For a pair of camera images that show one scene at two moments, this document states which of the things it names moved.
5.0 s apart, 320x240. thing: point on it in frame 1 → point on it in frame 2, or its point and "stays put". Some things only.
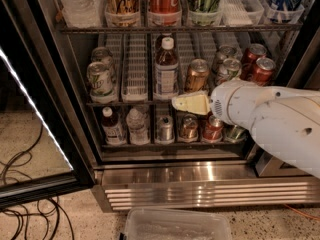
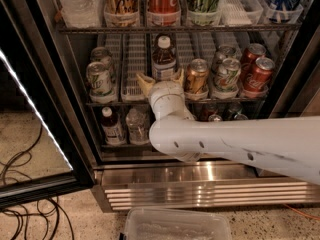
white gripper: (220, 100) → (165, 90)
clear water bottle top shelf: (81, 4) stays put
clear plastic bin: (177, 224) stays put
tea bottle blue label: (166, 85) stays put
